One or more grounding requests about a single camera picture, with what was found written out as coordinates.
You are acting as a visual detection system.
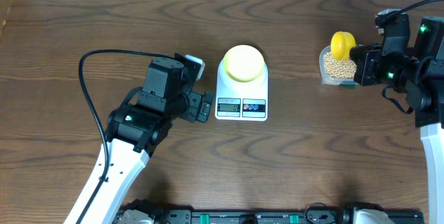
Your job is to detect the green tape piece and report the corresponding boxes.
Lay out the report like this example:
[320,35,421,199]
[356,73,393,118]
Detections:
[340,81,357,88]

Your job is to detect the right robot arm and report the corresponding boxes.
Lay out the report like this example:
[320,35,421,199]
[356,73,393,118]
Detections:
[350,13,443,223]

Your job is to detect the yellow scoop cup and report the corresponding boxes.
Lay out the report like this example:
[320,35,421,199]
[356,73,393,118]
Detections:
[330,31,357,61]

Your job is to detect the white digital kitchen scale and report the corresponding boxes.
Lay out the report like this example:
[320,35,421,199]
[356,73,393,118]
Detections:
[214,61,268,121]

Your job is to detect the clear plastic container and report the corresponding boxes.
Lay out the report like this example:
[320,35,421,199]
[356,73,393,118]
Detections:
[319,46,356,86]

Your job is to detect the soybeans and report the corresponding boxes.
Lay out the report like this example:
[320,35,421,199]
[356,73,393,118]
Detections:
[323,51,357,79]

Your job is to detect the yellow bowl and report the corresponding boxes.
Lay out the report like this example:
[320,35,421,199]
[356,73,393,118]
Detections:
[223,45,265,83]

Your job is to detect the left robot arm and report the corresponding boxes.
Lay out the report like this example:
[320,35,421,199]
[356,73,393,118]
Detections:
[66,87,214,223]

